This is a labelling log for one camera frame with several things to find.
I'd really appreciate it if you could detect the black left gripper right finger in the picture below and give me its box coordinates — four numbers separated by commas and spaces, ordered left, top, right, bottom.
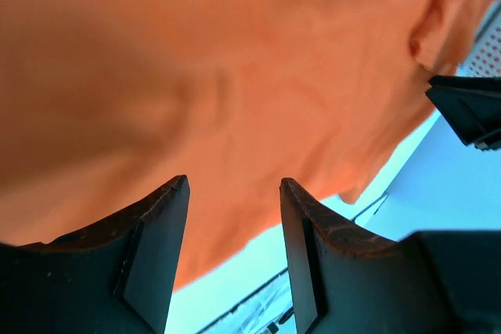
279, 178, 450, 333

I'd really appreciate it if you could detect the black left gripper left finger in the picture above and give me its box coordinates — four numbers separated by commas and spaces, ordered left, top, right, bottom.
1, 175, 190, 333

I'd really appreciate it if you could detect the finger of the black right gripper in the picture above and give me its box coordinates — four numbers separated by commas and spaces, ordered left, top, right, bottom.
426, 75, 500, 150

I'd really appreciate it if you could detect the orange t shirt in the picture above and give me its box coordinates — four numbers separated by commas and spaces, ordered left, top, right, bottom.
1, 0, 495, 288

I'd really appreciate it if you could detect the white perforated plastic basket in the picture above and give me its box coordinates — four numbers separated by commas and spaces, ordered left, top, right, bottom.
456, 0, 501, 77

